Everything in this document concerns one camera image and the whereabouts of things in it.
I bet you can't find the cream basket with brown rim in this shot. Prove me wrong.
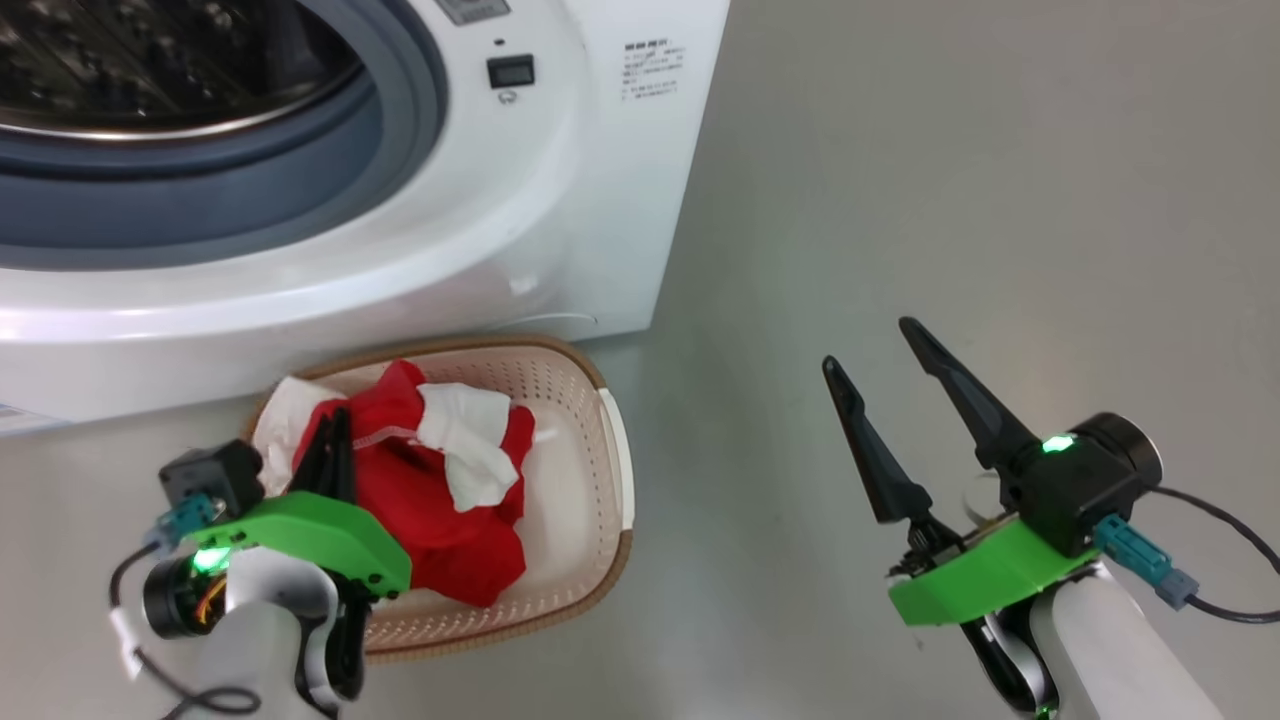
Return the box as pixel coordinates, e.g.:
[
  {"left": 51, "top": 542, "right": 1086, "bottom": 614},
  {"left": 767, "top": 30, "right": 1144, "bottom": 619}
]
[{"left": 243, "top": 335, "right": 636, "bottom": 663}]

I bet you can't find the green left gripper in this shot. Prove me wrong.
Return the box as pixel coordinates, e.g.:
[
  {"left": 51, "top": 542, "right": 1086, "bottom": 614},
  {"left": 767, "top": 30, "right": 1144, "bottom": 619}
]
[{"left": 185, "top": 408, "right": 413, "bottom": 701}]

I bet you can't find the white front-load washing machine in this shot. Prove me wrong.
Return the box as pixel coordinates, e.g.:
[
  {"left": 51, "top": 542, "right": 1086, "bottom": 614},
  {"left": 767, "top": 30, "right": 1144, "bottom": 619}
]
[{"left": 0, "top": 0, "right": 731, "bottom": 426}]

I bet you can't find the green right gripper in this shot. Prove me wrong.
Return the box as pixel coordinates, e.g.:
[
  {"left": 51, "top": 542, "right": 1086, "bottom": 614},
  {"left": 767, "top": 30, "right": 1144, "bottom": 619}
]
[{"left": 822, "top": 317, "right": 1101, "bottom": 716}]

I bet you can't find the red and white garment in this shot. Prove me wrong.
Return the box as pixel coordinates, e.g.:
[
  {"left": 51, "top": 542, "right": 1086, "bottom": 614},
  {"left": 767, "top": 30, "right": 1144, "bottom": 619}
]
[{"left": 250, "top": 360, "right": 536, "bottom": 609}]

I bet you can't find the grey warning label sticker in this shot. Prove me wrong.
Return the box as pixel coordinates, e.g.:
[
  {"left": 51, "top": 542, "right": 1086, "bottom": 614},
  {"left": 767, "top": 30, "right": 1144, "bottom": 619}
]
[{"left": 435, "top": 0, "right": 511, "bottom": 26}]

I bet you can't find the white cable tag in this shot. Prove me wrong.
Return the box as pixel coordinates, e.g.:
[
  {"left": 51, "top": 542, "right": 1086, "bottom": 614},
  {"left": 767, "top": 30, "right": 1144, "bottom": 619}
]
[{"left": 110, "top": 605, "right": 143, "bottom": 681}]

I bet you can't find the stainless steel washing machine drum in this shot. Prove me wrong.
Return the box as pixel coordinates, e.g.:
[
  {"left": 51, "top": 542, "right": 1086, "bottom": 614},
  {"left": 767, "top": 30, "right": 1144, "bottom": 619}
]
[{"left": 0, "top": 0, "right": 363, "bottom": 141}]

